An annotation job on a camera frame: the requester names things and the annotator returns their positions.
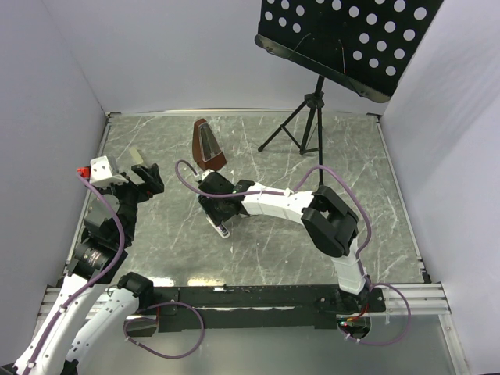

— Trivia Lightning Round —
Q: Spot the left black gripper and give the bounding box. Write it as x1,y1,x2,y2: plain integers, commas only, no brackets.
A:
87,162,163,242

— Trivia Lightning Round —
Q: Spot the blue stapler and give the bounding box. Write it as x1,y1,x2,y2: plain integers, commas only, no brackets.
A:
206,216,230,239

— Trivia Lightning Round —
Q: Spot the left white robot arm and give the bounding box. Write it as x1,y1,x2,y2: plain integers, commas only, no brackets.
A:
1,157,164,374

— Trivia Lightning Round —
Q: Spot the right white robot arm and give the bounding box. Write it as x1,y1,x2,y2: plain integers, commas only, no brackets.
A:
198,170,369,311

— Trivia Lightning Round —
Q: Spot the brown metronome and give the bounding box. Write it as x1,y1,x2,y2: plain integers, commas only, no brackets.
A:
192,119,227,171

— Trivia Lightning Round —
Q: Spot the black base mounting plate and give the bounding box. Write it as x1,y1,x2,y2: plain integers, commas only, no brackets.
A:
129,284,386,333

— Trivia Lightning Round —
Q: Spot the black music stand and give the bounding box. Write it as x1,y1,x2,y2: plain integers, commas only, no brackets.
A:
254,0,446,189

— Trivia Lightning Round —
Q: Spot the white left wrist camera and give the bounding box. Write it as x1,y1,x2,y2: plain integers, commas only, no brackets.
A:
77,156,129,188

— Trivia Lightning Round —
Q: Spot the aluminium extrusion rail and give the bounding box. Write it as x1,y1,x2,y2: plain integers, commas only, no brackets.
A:
37,284,117,323

